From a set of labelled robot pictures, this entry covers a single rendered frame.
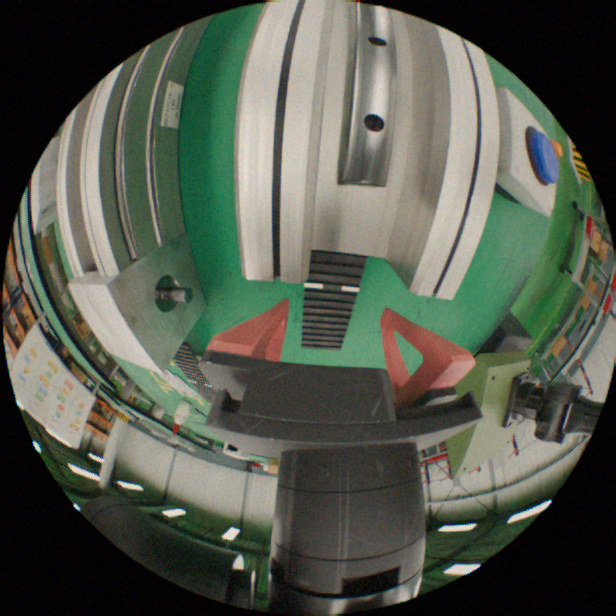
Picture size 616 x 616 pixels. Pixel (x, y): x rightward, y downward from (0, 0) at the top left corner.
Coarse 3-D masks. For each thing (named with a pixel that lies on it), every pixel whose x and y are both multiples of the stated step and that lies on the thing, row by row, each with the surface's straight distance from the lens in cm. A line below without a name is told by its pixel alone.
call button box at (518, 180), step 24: (504, 96) 18; (504, 120) 17; (528, 120) 19; (504, 144) 16; (528, 144) 17; (504, 168) 15; (528, 168) 17; (504, 192) 21; (528, 192) 17; (552, 192) 21
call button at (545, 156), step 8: (536, 136) 18; (544, 136) 19; (536, 144) 17; (544, 144) 18; (536, 152) 17; (544, 152) 17; (552, 152) 19; (536, 160) 17; (544, 160) 17; (552, 160) 19; (544, 168) 17; (552, 168) 18; (544, 176) 18; (552, 176) 18
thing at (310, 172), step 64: (320, 0) 12; (256, 64) 8; (320, 64) 8; (384, 64) 12; (448, 64) 10; (256, 128) 7; (320, 128) 8; (384, 128) 10; (448, 128) 9; (256, 192) 6; (320, 192) 10; (384, 192) 11; (448, 192) 8; (256, 256) 7; (384, 256) 11; (448, 256) 8
